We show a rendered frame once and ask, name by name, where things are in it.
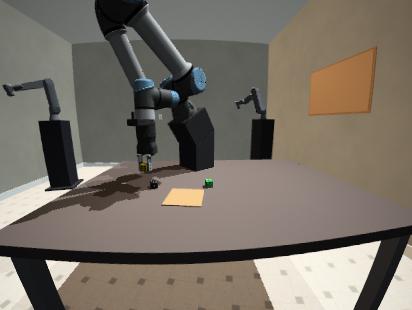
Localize green die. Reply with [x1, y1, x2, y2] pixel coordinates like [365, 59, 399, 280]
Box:
[205, 179, 213, 188]

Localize peach flat mat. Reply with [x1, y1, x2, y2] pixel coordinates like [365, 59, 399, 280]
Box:
[162, 189, 204, 207]

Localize yellow die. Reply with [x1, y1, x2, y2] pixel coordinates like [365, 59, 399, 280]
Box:
[140, 163, 148, 172]

